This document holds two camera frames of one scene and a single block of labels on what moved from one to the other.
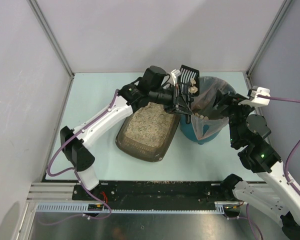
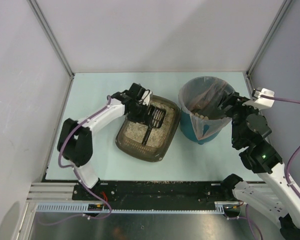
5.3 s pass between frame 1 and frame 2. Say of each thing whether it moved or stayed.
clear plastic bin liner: stayed
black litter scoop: moved
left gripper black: moved
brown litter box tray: stayed
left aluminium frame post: stayed
